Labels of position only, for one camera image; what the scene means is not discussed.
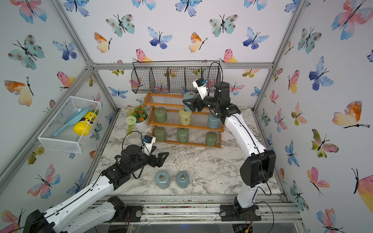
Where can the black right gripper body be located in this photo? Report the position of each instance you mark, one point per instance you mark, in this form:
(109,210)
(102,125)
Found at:
(212,103)

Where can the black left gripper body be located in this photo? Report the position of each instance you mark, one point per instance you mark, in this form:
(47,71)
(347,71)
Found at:
(144,160)

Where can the blue canister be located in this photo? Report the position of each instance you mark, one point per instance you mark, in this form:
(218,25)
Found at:
(182,179)
(213,122)
(162,179)
(189,96)

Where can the yellow canister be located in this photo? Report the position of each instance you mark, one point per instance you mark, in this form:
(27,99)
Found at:
(185,117)

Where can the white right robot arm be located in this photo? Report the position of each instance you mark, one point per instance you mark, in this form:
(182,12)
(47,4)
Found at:
(259,163)

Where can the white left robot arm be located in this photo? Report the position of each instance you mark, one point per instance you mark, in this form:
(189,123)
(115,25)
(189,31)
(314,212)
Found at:
(71,215)

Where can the wooden three-tier shelf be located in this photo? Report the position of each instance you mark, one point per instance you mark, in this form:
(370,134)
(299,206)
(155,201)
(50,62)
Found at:
(173,104)

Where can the green canister bottom left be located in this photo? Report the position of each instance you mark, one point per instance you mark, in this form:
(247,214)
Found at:
(160,134)

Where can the green canister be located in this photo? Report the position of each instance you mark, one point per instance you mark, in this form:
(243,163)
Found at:
(160,134)
(211,139)
(183,135)
(161,114)

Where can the green canister bottom middle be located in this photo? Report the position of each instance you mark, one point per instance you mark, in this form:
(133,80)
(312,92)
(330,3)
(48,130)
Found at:
(183,135)

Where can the green canister middle left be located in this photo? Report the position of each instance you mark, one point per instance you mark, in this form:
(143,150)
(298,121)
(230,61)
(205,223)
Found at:
(161,114)

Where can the green canister bottom right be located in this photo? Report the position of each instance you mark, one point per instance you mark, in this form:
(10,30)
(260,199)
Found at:
(211,139)

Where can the white pot with flowers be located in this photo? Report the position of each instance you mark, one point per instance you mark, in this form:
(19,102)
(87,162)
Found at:
(137,118)

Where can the yellow bottle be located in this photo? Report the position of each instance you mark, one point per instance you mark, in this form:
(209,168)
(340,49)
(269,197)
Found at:
(83,127)

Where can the teal dustpan scoop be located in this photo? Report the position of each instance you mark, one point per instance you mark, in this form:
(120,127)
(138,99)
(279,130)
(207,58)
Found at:
(73,119)

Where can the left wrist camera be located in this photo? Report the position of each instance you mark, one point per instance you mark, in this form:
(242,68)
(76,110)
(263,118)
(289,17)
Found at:
(148,142)

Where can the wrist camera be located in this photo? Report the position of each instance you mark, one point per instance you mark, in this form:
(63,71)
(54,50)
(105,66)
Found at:
(201,85)
(148,142)

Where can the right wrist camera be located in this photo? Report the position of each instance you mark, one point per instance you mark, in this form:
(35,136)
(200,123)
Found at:
(201,85)

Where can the black wire wall basket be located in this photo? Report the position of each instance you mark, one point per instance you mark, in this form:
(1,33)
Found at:
(174,77)

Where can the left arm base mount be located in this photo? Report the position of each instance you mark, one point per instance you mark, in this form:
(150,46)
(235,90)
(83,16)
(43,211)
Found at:
(123,212)

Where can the white mesh wall basket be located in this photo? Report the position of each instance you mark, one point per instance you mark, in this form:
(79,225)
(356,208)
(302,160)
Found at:
(68,140)

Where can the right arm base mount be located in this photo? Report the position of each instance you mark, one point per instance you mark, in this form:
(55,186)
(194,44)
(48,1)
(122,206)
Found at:
(234,212)

